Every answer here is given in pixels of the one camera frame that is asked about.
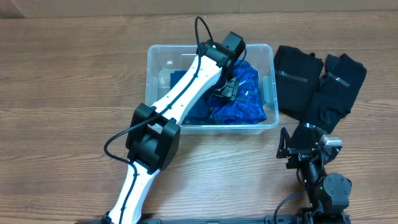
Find blue sequin garment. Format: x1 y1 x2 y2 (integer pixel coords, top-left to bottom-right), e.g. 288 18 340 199
208 60 267 125

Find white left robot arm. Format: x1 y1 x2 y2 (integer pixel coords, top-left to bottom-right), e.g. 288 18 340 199
100 40 246 223

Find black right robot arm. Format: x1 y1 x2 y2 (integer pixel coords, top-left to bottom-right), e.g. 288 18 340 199
265 125 352 224

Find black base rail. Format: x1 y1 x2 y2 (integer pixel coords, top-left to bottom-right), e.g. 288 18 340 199
138 215 351 224

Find blue denim jeans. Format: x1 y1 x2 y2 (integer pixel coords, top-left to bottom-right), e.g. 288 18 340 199
170 70 215 124

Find clear plastic storage container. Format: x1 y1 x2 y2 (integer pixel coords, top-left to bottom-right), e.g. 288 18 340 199
145 44 280 135

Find black garment with tape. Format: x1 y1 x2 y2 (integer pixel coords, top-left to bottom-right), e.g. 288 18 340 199
274 45 324 120

